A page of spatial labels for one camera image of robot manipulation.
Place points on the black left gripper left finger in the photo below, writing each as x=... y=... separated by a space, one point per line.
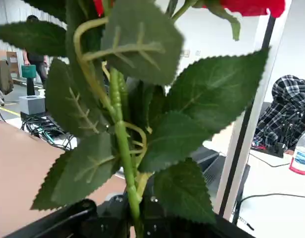
x=110 y=218

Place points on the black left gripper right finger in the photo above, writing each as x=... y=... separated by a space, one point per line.
x=152 y=218

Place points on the red rose bouquet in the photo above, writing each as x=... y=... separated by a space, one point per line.
x=122 y=143

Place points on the black laptop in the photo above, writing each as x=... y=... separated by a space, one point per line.
x=209 y=163

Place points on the grey tissue box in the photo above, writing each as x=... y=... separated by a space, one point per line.
x=32 y=105

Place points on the clear bottle red label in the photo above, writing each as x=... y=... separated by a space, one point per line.
x=301 y=156

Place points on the green box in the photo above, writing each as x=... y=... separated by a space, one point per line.
x=28 y=71

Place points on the person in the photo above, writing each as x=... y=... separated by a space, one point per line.
x=283 y=106
x=35 y=57

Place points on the olive jacket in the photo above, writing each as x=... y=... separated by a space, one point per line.
x=5 y=77

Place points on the stacked cardboard boxes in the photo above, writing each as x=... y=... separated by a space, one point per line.
x=12 y=62

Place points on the aluminium frame post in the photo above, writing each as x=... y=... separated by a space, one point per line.
x=241 y=148

